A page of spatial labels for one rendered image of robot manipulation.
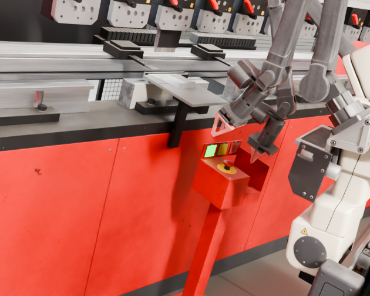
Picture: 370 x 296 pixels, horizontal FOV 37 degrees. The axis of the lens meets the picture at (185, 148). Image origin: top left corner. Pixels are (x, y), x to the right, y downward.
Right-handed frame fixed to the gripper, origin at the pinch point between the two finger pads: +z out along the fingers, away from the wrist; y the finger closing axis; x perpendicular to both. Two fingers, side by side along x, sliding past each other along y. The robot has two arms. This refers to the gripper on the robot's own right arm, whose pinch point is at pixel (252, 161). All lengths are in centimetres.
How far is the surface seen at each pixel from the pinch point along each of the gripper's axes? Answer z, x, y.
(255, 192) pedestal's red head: 8.6, 1.5, -7.5
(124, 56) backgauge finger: -5, 8, 63
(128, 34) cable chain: -2, -12, 78
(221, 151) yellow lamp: 2.7, 3.8, 10.8
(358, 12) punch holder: -38, -106, 23
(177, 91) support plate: -13.9, 18.9, 30.1
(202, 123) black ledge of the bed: 1.3, -0.5, 24.4
